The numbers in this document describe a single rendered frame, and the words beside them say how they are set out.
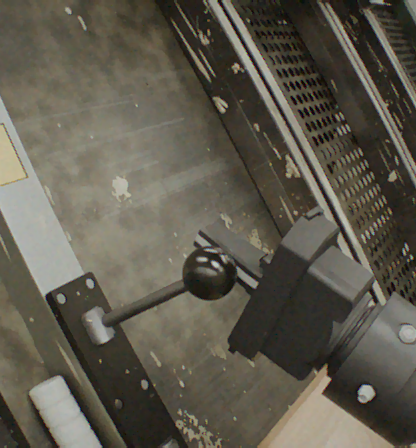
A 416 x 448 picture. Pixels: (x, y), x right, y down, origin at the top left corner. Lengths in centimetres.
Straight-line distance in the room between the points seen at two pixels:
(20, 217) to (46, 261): 4
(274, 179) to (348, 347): 43
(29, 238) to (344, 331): 24
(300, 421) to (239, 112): 39
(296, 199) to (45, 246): 40
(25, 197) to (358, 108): 83
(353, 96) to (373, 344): 86
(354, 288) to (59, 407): 23
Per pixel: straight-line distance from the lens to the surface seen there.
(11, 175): 50
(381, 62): 151
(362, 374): 40
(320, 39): 123
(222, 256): 42
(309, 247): 40
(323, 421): 75
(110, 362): 48
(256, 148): 81
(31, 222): 49
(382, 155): 121
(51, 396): 47
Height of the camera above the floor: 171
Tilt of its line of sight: 18 degrees down
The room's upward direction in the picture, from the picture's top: straight up
